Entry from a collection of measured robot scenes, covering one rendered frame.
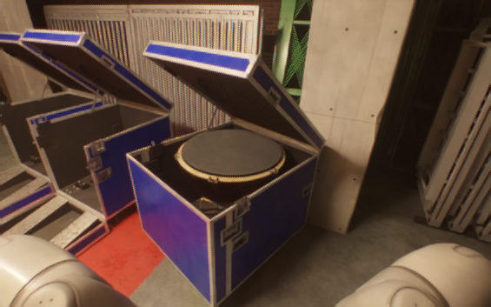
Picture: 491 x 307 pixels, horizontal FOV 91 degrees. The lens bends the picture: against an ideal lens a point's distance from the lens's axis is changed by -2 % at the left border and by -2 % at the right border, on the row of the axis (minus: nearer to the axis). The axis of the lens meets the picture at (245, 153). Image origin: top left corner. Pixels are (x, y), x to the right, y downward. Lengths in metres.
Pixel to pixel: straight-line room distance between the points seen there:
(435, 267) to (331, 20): 1.87
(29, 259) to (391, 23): 2.16
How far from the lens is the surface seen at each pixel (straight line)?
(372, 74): 2.18
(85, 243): 2.78
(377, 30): 2.15
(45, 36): 2.74
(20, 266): 0.53
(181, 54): 1.64
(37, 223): 3.21
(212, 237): 1.47
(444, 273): 0.54
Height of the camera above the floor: 1.89
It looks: 28 degrees down
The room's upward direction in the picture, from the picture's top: 2 degrees clockwise
